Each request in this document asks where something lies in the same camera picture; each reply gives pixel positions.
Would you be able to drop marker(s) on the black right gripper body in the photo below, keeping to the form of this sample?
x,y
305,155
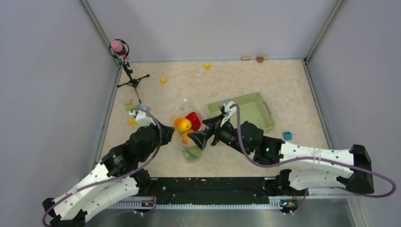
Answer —
x,y
226,134

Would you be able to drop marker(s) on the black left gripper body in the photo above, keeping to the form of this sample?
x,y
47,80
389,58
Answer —
x,y
143,157

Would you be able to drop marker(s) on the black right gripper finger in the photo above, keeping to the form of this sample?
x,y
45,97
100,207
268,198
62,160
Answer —
x,y
214,122
200,138

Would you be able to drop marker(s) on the red bell pepper toy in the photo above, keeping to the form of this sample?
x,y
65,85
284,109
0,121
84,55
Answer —
x,y
195,121

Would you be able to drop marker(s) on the orange mango toy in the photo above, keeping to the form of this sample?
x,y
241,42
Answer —
x,y
182,124

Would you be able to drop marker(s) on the green wrinkled custard apple toy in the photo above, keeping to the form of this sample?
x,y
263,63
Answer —
x,y
192,153

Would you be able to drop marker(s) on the clear dotted zip top bag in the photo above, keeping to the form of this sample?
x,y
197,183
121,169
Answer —
x,y
183,111

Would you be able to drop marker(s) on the peach toy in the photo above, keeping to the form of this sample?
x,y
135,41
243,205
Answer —
x,y
185,138

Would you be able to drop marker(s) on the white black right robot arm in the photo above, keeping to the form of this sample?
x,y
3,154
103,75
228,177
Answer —
x,y
304,167

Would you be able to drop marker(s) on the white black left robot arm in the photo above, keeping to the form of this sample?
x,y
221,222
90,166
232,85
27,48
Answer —
x,y
120,174

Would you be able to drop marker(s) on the yellow block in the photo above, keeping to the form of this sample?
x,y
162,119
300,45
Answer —
x,y
132,121

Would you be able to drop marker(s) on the green perforated plastic basket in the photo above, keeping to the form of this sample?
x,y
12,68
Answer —
x,y
255,109

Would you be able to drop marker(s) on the blue building block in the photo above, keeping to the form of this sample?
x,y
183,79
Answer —
x,y
287,135

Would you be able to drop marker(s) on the green block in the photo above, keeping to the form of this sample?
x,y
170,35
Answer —
x,y
130,107

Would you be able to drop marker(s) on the wooden cork piece left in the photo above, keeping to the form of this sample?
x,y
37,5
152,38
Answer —
x,y
246,58

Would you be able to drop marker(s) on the black tripod microphone stand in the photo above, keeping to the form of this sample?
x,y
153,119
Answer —
x,y
123,61

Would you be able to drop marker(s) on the pink foam microphone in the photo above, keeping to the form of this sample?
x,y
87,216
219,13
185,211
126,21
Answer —
x,y
116,46

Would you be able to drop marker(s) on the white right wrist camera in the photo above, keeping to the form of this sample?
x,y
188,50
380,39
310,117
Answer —
x,y
228,108

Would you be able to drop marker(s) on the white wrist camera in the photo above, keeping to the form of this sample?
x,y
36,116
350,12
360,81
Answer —
x,y
228,108
142,116

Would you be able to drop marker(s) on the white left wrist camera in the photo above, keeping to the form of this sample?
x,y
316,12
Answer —
x,y
142,116

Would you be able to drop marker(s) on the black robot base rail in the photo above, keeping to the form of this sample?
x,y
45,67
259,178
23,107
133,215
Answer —
x,y
223,193

